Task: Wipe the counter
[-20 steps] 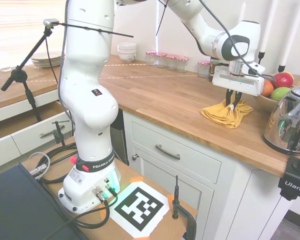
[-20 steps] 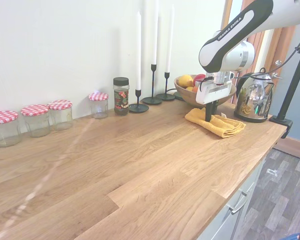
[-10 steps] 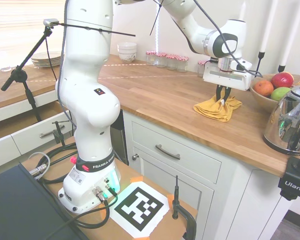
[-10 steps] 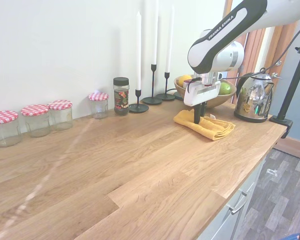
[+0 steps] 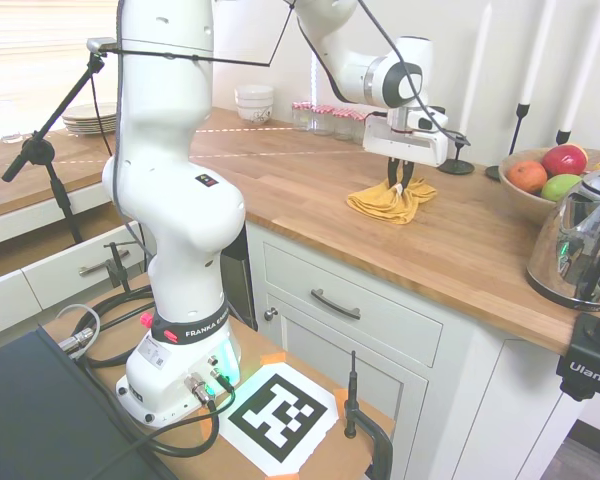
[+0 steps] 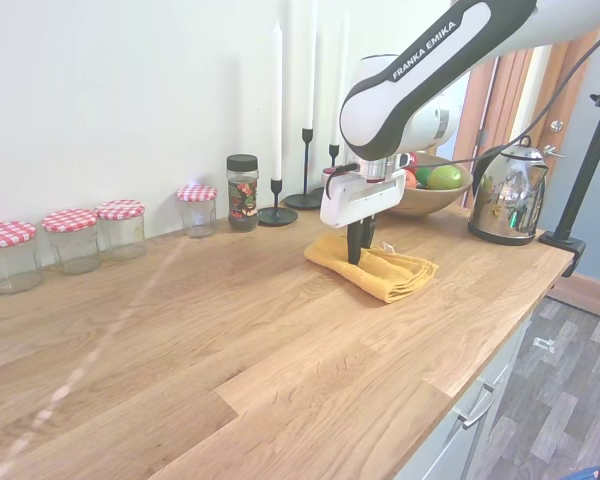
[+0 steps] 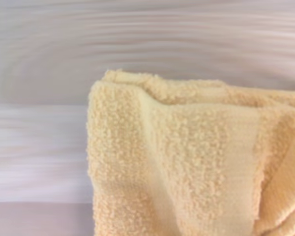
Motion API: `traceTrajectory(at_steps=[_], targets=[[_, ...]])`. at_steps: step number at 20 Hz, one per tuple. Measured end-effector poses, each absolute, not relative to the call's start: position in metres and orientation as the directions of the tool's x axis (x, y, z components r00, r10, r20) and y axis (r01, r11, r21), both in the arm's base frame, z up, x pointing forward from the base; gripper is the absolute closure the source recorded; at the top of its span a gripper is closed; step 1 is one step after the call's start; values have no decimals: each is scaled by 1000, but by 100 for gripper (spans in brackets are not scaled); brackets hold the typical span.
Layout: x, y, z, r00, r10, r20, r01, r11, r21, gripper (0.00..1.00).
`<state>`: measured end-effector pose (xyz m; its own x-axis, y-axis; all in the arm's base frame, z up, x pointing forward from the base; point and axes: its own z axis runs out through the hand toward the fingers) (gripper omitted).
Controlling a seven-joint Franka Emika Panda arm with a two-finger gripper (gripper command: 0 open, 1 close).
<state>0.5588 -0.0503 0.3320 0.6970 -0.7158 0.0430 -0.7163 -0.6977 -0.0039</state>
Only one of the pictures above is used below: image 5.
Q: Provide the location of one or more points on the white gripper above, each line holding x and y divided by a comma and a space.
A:
405, 147

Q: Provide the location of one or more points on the yellow towel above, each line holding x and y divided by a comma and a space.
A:
380, 207

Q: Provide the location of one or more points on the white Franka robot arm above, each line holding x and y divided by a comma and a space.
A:
165, 150

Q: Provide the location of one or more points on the short black candle holder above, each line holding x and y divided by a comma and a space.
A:
455, 167

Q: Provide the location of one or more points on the glass jar red checkered lid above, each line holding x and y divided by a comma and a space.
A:
321, 121
357, 127
301, 117
341, 125

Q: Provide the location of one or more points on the tall black candle holder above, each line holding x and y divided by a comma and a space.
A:
495, 173

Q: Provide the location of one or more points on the wooden fruit bowl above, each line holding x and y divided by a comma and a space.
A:
520, 200

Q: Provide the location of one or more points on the orange fruit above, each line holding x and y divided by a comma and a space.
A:
527, 177

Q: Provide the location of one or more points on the white taper candle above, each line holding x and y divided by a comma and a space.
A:
537, 55
475, 70
585, 65

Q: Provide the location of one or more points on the green apple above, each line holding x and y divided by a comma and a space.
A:
560, 187

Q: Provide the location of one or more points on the red apple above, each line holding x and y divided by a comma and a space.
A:
562, 160

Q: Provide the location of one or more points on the stack of white bowls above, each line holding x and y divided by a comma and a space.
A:
254, 102

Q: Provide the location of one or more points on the medium black candle holder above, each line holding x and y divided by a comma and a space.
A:
563, 136

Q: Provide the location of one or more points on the stainless steel kettle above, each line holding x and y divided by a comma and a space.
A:
570, 250

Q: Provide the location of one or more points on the white kitchen cabinet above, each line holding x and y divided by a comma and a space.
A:
430, 360

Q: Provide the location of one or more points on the round cabinet door knob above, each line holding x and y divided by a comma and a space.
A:
271, 314

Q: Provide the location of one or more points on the black appliance panel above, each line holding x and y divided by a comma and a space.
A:
240, 285

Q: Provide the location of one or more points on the thin black rod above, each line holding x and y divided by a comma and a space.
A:
205, 58

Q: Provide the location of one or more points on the black white fiducial marker sheet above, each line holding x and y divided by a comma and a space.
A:
280, 415

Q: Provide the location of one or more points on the black bar clamp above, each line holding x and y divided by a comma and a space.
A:
380, 445

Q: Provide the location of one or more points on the small black clamp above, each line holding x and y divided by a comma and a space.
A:
117, 270

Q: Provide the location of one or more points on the stack of white plates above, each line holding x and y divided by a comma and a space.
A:
87, 120

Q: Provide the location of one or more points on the white drawer unit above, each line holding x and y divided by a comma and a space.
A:
55, 280

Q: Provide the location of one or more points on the window blind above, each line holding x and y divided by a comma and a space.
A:
30, 40

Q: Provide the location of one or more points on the black controller box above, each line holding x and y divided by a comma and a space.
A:
40, 415

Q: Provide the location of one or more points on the black clamped camera stand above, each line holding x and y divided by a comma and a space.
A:
587, 370

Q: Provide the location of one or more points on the small grey camera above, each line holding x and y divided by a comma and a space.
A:
101, 45

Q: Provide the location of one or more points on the black boom camera stand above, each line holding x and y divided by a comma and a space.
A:
35, 147

